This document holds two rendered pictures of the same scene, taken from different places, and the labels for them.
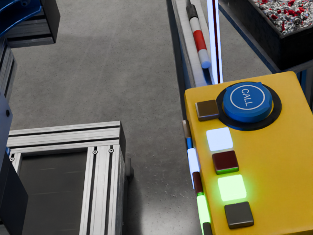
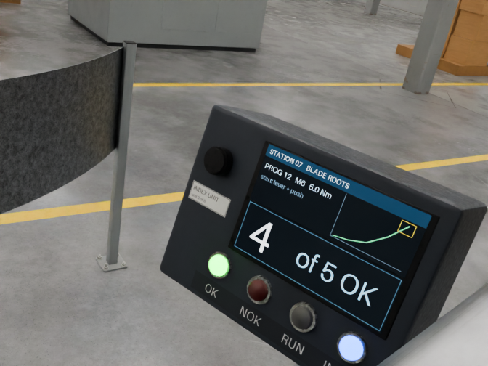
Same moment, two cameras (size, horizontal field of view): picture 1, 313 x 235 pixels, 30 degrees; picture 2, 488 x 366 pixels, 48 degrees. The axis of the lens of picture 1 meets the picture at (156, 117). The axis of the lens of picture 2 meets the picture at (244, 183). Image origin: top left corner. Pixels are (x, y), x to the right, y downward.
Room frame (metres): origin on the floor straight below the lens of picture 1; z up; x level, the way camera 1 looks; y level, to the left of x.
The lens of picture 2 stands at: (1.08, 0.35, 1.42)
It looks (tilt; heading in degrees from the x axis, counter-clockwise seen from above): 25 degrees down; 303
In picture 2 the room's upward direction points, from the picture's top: 11 degrees clockwise
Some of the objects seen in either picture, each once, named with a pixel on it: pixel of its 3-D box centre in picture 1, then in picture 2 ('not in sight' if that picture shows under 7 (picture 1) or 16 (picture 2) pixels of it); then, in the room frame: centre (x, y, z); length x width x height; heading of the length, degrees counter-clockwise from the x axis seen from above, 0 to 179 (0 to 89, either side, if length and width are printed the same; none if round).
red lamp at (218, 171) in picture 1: (225, 162); not in sight; (0.27, -0.05, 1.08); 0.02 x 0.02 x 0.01; 89
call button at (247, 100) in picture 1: (247, 102); not in sight; (0.33, -0.08, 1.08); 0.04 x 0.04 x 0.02
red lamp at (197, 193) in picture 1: (199, 192); not in sight; (0.27, -0.02, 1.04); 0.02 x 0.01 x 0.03; 179
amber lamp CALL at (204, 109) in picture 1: (207, 110); not in sight; (0.33, -0.04, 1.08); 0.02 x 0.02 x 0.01; 89
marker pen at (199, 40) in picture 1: (198, 34); not in sight; (0.68, -0.08, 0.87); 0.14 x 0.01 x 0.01; 179
